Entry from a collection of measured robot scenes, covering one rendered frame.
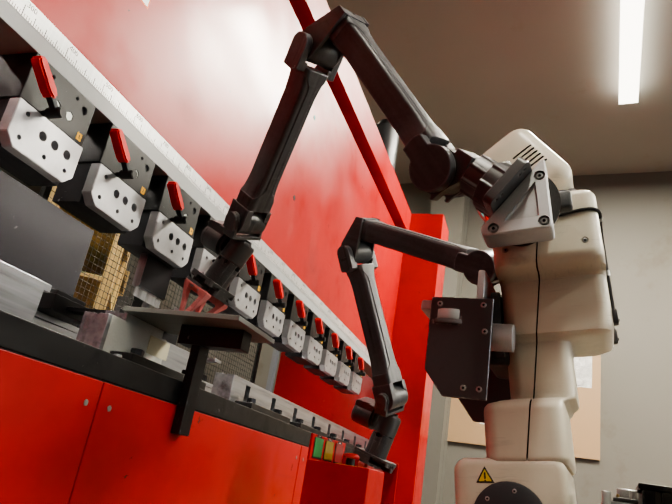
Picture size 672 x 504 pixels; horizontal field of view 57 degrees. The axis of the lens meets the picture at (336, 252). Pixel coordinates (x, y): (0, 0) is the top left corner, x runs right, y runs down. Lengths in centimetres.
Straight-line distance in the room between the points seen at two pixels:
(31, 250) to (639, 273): 454
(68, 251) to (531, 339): 137
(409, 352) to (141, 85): 241
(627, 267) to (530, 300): 440
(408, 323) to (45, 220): 213
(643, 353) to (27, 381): 470
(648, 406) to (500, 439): 420
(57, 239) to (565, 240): 140
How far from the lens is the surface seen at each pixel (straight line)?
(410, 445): 332
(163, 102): 140
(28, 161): 111
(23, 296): 111
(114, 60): 128
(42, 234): 189
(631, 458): 509
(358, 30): 118
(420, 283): 351
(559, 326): 104
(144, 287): 139
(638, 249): 550
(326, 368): 240
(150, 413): 121
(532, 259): 102
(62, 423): 104
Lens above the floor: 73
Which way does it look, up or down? 21 degrees up
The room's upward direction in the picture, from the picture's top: 10 degrees clockwise
